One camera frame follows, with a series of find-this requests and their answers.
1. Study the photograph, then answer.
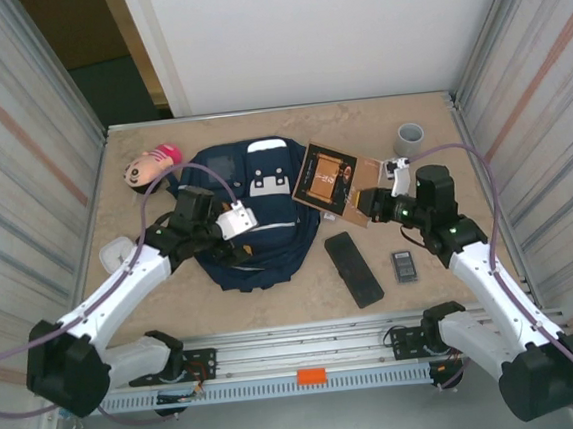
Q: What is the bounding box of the long black pencil case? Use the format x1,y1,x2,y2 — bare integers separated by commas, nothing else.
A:
322,228,387,313

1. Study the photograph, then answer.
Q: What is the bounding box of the white rounded plastic box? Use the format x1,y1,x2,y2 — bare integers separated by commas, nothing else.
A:
96,237,140,276

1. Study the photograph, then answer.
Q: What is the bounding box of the grey plastic cup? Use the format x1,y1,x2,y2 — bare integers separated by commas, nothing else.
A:
391,120,428,160

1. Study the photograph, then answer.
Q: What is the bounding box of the pink plush doll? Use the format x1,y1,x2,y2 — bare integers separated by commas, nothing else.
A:
119,141,185,190

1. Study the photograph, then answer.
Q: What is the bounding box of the brown and black book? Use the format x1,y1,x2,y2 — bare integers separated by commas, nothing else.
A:
285,135,394,236

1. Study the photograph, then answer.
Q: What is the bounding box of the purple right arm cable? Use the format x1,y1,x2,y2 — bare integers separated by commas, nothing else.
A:
403,131,573,427

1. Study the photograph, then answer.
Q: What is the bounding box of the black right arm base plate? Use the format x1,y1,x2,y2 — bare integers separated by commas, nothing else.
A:
387,320,483,363

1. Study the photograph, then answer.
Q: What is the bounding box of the small black calculator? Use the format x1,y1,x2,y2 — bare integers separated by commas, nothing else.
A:
388,247,421,287

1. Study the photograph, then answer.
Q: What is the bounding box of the navy blue student backpack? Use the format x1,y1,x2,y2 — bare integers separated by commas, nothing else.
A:
162,131,330,299

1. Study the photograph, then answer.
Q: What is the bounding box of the white slotted cable duct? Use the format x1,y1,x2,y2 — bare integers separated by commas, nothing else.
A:
93,364,436,417

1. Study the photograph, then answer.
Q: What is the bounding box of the orange tag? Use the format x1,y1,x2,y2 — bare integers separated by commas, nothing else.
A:
296,367,328,388

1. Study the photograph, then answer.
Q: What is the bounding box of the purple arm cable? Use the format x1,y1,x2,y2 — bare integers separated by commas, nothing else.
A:
0,157,263,429
403,131,573,427

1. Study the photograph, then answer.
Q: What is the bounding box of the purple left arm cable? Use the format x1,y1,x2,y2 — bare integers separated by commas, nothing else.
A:
0,157,263,429

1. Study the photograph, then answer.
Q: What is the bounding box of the aluminium mounting rail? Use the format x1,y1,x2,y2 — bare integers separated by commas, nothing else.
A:
29,299,573,398

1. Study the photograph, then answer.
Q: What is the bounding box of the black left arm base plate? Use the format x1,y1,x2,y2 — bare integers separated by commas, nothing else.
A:
126,347,220,389

